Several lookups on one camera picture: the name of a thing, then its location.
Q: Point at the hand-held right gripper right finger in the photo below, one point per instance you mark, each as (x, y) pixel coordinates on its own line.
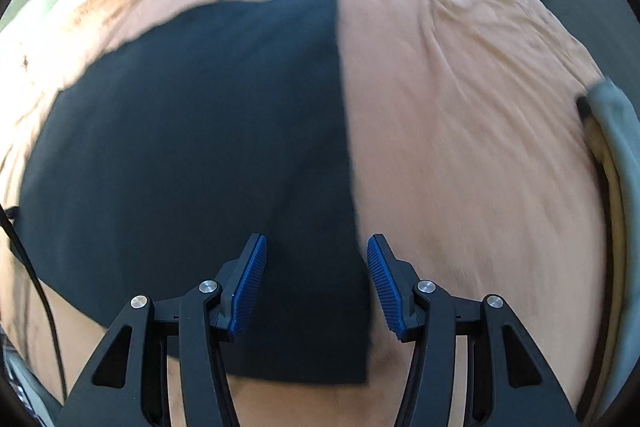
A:
(387, 292)

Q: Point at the bed with orange sheet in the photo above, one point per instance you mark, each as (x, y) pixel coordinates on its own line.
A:
(450, 157)

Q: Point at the black bear print t-shirt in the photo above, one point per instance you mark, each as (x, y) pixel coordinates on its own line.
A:
(200, 132)

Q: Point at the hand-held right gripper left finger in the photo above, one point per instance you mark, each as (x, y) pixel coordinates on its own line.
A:
(247, 292)

